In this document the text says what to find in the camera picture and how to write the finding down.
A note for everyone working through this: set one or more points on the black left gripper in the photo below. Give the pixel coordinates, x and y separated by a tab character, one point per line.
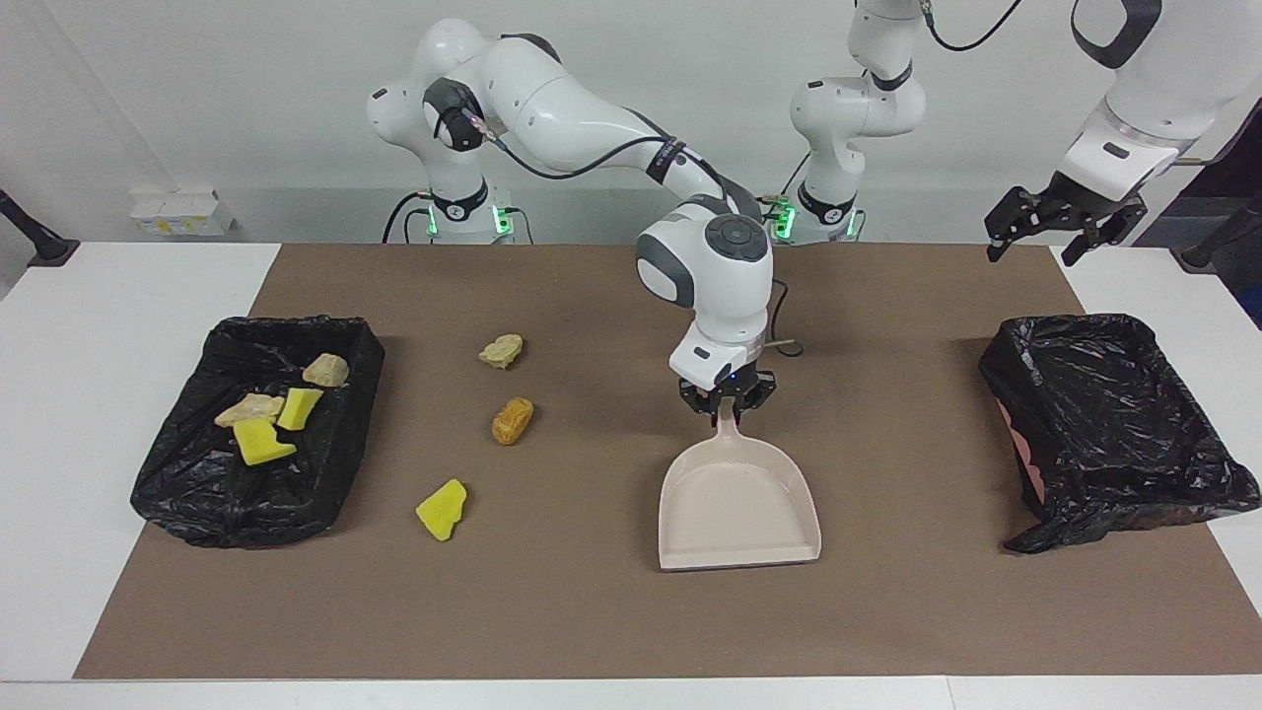
1085	207

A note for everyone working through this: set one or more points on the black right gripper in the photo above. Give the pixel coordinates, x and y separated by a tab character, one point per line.
730	383

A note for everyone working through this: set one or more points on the beige plastic dustpan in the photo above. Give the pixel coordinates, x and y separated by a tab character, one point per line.
735	513

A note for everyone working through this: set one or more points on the striped croissant piece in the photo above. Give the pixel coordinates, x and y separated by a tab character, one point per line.
325	371

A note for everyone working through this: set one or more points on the large yellow sponge piece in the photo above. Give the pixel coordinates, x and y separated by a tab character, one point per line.
261	444

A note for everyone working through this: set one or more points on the pale bread chunk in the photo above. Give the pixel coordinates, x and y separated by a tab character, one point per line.
501	351
249	409

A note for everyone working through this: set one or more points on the black bag lined pink bin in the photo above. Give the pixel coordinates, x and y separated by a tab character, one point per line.
1114	424

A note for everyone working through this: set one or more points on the black stand leg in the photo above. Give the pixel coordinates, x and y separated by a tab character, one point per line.
1218	237
35	237

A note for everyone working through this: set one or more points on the brown bread roll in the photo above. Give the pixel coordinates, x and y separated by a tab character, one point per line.
513	421

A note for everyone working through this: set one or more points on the brown table mat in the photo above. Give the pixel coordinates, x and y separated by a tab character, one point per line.
592	631

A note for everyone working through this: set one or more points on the white wall socket box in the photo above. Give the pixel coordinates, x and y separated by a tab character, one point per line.
182	212

